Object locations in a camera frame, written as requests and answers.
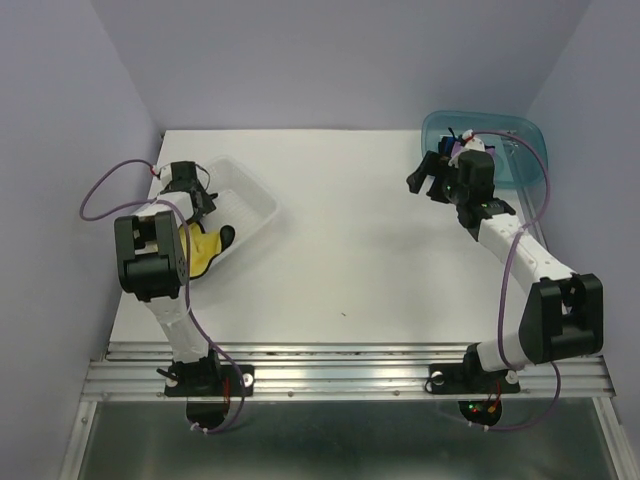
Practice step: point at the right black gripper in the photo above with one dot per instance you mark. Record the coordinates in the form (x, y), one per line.
(432, 164)

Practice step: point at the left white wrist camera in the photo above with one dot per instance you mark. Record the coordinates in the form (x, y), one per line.
(162, 173)

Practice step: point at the yellow towel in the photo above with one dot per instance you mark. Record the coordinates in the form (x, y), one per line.
(207, 246)

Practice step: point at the blue and black towel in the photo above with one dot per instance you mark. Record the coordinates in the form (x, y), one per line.
(447, 143)

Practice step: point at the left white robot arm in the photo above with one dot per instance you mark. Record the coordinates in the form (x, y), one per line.
(159, 249)

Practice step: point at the white plastic basket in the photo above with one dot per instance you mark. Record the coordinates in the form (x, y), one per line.
(243, 202)

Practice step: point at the teal plastic tub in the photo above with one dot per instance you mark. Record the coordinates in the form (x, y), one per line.
(515, 166)

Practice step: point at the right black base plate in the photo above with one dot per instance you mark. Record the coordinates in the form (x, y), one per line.
(467, 377)

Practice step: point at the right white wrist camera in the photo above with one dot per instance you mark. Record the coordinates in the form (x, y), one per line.
(466, 136)

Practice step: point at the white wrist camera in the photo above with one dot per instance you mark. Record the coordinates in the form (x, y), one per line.
(162, 173)
(466, 136)

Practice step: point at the aluminium mounting rail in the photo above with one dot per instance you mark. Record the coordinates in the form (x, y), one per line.
(289, 372)

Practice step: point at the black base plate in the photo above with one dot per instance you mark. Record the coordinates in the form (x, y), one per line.
(223, 381)
(467, 377)

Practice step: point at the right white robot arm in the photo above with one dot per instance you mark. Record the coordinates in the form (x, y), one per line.
(563, 316)

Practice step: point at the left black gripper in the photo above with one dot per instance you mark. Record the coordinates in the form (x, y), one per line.
(206, 204)

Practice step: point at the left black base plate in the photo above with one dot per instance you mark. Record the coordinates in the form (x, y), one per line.
(223, 381)

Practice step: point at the purple and grey towel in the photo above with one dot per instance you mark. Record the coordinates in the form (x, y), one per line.
(492, 152)

